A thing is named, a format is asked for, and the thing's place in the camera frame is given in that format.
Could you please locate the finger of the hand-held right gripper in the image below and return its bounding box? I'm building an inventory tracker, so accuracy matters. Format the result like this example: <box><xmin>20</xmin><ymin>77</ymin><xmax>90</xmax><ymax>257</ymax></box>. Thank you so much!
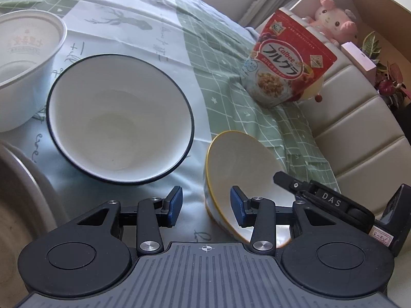
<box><xmin>273</xmin><ymin>171</ymin><xmax>375</xmax><ymax>235</ymax></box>

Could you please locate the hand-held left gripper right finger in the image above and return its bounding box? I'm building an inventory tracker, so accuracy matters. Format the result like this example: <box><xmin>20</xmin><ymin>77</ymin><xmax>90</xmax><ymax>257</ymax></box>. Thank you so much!
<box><xmin>229</xmin><ymin>186</ymin><xmax>341</xmax><ymax>254</ymax></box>

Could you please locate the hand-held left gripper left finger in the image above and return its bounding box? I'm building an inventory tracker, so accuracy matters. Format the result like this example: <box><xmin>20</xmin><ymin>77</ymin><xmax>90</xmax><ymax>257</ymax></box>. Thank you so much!
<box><xmin>66</xmin><ymin>186</ymin><xmax>183</xmax><ymax>255</ymax></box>

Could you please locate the yellow-rimmed bowl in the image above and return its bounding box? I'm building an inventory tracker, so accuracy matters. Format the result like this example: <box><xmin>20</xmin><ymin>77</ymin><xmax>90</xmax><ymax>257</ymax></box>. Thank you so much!
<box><xmin>203</xmin><ymin>130</ymin><xmax>296</xmax><ymax>247</ymax></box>

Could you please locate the black-rimmed white bowl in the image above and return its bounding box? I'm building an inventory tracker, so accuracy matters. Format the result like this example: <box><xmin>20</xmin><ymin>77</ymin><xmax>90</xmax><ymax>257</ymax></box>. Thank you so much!
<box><xmin>46</xmin><ymin>55</ymin><xmax>195</xmax><ymax>185</ymax></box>

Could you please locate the grey plate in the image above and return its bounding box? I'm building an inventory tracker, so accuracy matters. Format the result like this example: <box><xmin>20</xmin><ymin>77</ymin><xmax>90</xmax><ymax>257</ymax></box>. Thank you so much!
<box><xmin>0</xmin><ymin>141</ymin><xmax>69</xmax><ymax>308</ymax></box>

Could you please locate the white paper bowl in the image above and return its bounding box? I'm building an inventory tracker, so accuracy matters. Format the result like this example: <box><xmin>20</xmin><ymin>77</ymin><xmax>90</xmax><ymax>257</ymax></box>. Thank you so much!
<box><xmin>0</xmin><ymin>10</ymin><xmax>67</xmax><ymax>133</ymax></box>

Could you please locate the beige padded sofa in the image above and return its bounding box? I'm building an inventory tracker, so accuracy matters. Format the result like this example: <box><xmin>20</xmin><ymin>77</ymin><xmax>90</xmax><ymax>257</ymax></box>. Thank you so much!
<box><xmin>238</xmin><ymin>16</ymin><xmax>407</xmax><ymax>219</ymax></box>

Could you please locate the red-leaved potted plant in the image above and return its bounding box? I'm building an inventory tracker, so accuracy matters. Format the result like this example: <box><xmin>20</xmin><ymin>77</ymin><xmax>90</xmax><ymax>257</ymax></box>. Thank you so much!
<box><xmin>376</xmin><ymin>62</ymin><xmax>411</xmax><ymax>106</ymax></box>

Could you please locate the pale pink box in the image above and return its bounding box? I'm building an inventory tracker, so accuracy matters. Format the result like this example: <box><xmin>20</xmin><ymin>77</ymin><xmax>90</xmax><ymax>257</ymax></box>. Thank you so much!
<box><xmin>340</xmin><ymin>42</ymin><xmax>377</xmax><ymax>84</ymax></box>

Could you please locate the red cereal bag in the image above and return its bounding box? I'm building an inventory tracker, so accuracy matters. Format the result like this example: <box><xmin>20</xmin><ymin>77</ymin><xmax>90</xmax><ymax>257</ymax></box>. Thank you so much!
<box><xmin>241</xmin><ymin>7</ymin><xmax>338</xmax><ymax>108</ymax></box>

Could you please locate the green potted plant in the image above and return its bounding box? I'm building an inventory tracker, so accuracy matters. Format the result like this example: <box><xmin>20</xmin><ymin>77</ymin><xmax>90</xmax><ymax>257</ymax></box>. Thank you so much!
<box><xmin>363</xmin><ymin>31</ymin><xmax>387</xmax><ymax>68</ymax></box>

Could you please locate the green printed tablecloth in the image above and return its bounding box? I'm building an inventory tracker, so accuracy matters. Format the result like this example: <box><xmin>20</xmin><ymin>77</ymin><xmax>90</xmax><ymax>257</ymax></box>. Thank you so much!
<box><xmin>0</xmin><ymin>0</ymin><xmax>341</xmax><ymax>244</ymax></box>

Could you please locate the pink plush toy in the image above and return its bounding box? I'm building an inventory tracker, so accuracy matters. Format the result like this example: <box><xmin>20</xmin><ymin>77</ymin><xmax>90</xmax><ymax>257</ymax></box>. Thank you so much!
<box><xmin>305</xmin><ymin>0</ymin><xmax>359</xmax><ymax>45</ymax></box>

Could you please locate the white pleated curtain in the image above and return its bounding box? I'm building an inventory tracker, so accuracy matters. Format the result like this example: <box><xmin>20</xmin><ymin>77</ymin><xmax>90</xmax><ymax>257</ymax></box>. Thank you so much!
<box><xmin>238</xmin><ymin>0</ymin><xmax>304</xmax><ymax>26</ymax></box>

